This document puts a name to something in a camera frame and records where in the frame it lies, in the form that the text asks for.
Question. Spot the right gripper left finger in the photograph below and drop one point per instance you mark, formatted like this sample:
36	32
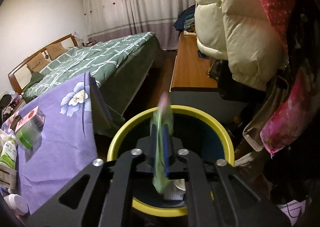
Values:
100	195

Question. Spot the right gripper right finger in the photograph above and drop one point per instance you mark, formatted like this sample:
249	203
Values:
215	195

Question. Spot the green plastic wrapper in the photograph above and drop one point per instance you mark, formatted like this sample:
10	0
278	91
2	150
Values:
163	120

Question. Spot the green lidded clear jar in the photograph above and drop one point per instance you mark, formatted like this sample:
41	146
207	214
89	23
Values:
29	136

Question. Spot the purple floral tablecloth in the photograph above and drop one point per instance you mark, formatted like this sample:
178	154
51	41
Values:
67	141

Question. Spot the white round lid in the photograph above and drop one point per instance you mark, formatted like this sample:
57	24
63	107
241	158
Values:
18	205

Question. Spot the pink floral garment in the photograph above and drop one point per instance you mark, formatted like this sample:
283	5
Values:
288	121

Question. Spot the pink strawberry milk carton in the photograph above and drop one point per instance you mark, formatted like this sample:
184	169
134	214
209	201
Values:
35	117

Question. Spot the green white drink bottle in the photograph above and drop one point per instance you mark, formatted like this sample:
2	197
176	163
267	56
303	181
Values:
9	153

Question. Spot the wooden sideboard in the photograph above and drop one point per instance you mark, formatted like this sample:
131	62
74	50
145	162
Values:
190	71

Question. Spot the green plaid bed quilt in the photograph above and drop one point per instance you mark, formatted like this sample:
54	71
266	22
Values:
101	60

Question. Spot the black jacket on nightstand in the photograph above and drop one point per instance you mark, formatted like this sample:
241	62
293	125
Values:
8	104

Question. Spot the wooden bed headboard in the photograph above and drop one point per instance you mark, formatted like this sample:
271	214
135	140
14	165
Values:
20	76

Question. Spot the brown pillow left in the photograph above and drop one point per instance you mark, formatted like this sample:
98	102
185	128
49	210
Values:
37	63

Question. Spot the brown pillow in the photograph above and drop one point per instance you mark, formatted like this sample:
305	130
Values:
37	63
55	50

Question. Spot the brown pillow right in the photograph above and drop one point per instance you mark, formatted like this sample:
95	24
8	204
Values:
55	50

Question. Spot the cream puffer jacket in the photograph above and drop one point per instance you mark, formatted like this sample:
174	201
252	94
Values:
239	32

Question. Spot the pile of dark clothes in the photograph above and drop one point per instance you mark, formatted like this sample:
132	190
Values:
187	14

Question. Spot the pink white curtain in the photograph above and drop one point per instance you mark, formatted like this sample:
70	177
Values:
109	19

